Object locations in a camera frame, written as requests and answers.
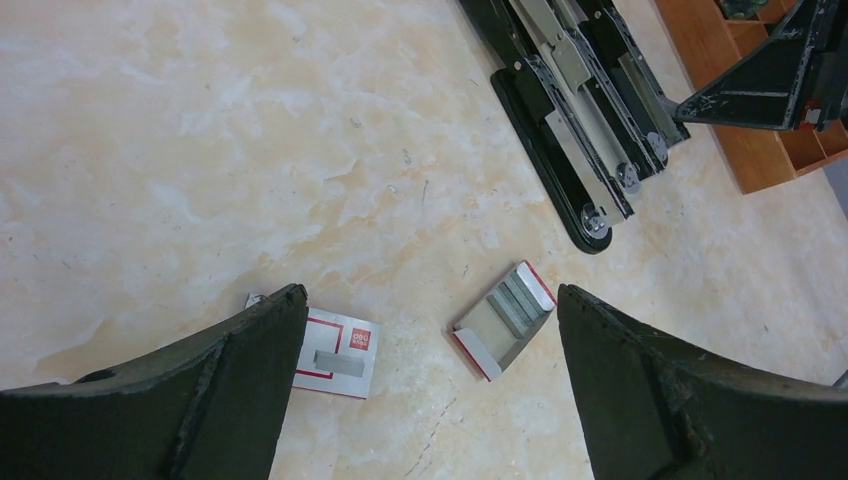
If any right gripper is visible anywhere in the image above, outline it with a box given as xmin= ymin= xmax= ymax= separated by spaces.
xmin=674 ymin=1 xmax=847 ymax=131

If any dark clip bundle top left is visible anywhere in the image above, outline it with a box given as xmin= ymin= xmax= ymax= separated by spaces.
xmin=715 ymin=0 xmax=769 ymax=20

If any red white staple box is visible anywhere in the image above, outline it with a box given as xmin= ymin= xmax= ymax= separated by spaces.
xmin=245 ymin=293 xmax=383 ymax=401

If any wooden compartment tray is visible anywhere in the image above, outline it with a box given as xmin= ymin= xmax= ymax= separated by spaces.
xmin=656 ymin=1 xmax=847 ymax=194

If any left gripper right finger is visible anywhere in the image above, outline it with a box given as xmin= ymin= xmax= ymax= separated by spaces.
xmin=557 ymin=285 xmax=847 ymax=479

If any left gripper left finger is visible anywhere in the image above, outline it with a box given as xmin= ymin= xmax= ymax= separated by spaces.
xmin=1 ymin=284 xmax=308 ymax=479

